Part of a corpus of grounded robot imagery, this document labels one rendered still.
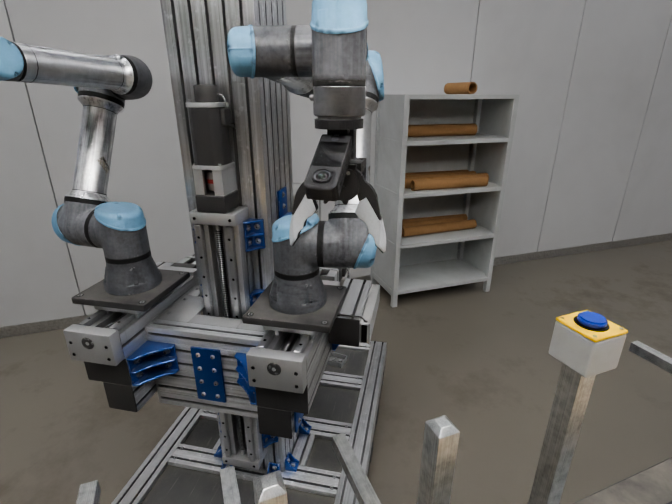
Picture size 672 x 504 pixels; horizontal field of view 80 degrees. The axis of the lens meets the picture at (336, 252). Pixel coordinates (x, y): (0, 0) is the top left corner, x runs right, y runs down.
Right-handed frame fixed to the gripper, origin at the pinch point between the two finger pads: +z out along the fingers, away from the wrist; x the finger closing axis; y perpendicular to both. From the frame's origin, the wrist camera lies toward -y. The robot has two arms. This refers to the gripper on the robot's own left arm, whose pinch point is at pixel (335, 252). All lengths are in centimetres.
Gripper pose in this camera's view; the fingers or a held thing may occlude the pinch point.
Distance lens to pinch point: 64.0
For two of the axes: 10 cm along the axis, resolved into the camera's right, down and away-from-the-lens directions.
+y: 2.1, -3.6, 9.1
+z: 0.0, 9.3, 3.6
